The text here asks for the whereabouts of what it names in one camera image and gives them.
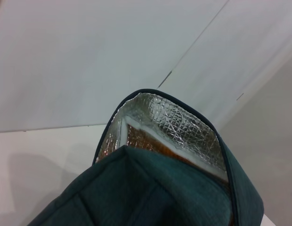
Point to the dark teal lunch bag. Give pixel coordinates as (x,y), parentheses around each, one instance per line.
(148,188)

